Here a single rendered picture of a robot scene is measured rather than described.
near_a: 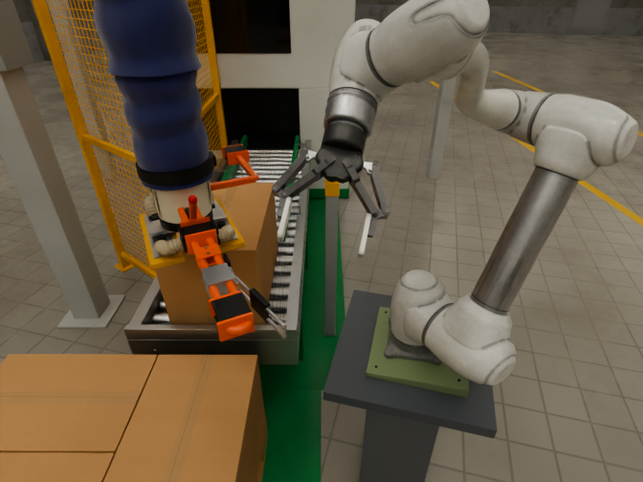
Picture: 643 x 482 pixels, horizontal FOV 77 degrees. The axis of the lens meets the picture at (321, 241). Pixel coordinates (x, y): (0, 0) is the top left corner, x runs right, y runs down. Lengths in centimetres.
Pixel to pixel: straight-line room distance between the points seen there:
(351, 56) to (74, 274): 229
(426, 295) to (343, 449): 107
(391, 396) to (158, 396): 84
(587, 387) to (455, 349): 156
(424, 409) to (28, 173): 210
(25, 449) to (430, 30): 163
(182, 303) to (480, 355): 117
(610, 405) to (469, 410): 138
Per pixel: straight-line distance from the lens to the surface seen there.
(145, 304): 197
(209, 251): 106
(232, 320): 85
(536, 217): 111
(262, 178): 314
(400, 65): 69
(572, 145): 109
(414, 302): 122
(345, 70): 75
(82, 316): 297
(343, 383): 133
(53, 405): 181
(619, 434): 254
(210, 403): 159
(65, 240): 263
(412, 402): 132
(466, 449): 218
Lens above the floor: 180
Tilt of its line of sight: 33 degrees down
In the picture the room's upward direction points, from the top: straight up
